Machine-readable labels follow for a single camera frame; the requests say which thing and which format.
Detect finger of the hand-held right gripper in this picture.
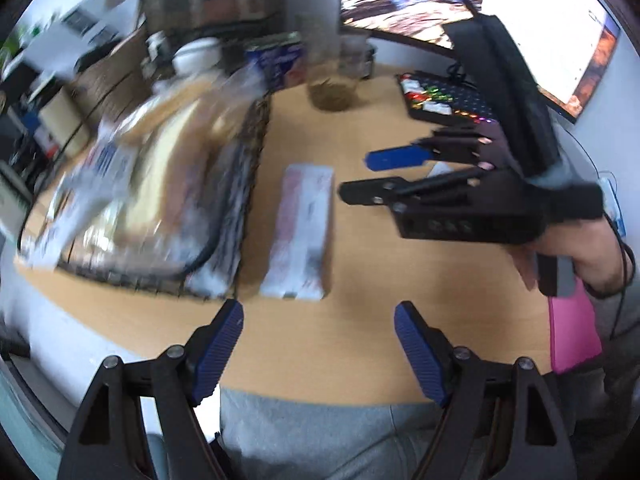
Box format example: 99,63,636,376
339,167,501,210
364,127,507,173

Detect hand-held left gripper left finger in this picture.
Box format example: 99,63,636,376
57,299,246,480

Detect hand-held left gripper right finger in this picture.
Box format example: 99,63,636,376
394,301,573,480

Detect white and pink carton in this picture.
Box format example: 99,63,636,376
259,162,336,302

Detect black wire basket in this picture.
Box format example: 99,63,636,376
55,92,274,305

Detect bread slice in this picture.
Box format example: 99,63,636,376
107,67,266,142
125,105,251,276

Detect person's right forearm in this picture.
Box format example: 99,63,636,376
572,217,635,302

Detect person's right hand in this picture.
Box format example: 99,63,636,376
509,220,603,292

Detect black backlit keyboard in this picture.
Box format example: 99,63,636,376
397,72,507,127

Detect clear glass cup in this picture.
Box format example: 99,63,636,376
306,35,374,112

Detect grey pants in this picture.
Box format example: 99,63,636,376
145,385,612,480

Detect computer monitor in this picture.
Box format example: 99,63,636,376
340,0,623,124

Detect blue printed box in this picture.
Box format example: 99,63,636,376
245,32,309,92

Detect pink shirt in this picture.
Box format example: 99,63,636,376
547,280,604,374

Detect white blue printed packet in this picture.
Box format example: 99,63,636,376
20,127,142,270

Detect white lidded jar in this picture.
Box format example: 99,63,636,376
172,37,224,79

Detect beige tumbler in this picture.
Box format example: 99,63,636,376
37,90,92,159

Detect woven storage basket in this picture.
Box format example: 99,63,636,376
75,30,152,122

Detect black cable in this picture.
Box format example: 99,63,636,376
582,210,639,342

